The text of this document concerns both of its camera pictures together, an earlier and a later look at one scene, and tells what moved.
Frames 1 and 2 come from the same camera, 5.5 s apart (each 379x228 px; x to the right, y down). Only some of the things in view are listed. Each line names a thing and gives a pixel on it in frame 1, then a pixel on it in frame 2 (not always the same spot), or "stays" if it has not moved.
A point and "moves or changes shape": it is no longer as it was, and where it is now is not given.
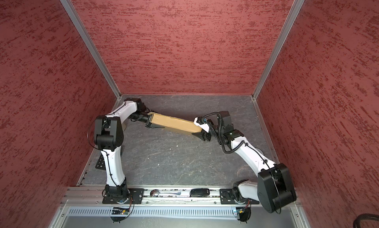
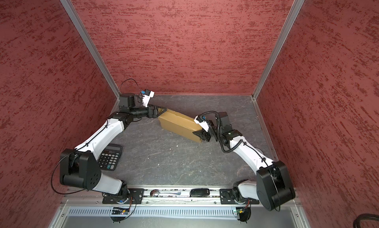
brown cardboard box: (170, 121) moves or changes shape
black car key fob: (199, 192) stays
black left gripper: (152, 126) → (150, 115)
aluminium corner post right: (296, 4) stays
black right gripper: (202, 136) stays
